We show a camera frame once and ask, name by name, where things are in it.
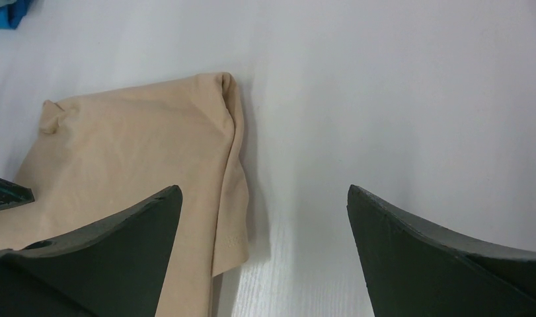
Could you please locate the beige t shirt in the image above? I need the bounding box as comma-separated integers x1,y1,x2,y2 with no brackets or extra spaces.
0,73,249,316

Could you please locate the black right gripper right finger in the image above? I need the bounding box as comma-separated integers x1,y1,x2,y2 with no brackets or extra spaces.
347,185,536,316

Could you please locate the folded bright blue t shirt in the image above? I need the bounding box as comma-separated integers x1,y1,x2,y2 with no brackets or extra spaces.
0,0,32,30

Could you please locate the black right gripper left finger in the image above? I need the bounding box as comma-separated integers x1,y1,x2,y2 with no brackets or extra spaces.
0,186,182,316

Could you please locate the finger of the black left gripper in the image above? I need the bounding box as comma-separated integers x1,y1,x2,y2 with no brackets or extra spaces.
0,178,34,211

